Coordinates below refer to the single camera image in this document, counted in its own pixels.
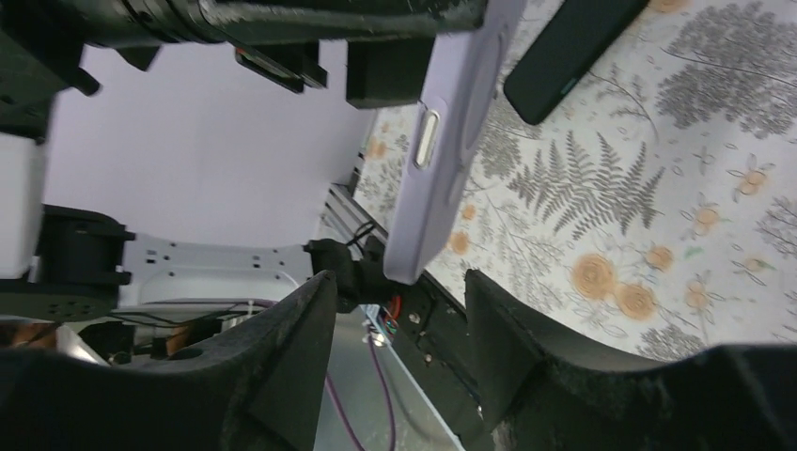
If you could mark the floral table mat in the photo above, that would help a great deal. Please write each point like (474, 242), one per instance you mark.
(654, 209)

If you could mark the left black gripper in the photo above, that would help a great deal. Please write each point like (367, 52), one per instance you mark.
(42, 46)

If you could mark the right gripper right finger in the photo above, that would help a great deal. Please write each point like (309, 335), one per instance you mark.
(543, 386)

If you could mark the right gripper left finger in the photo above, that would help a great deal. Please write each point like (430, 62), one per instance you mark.
(256, 386)

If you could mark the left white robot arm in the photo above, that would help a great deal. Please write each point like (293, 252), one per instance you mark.
(62, 264)

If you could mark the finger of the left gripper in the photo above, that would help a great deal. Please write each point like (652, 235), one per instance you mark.
(379, 74)
(268, 22)

